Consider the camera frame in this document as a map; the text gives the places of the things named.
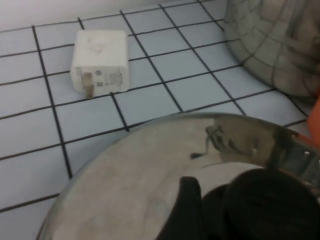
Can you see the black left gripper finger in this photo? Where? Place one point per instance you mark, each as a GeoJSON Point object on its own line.
{"type": "Point", "coordinates": [188, 212]}

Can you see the stainless steel lid black knob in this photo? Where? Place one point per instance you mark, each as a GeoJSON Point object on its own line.
{"type": "Point", "coordinates": [125, 180]}

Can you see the white black-grid tablecloth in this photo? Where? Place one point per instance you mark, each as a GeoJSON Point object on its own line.
{"type": "Point", "coordinates": [175, 67]}

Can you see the orange foam cube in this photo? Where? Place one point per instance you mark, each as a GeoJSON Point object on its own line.
{"type": "Point", "coordinates": [315, 120]}

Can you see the white power adapter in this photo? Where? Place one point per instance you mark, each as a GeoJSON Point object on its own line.
{"type": "Point", "coordinates": [100, 57]}

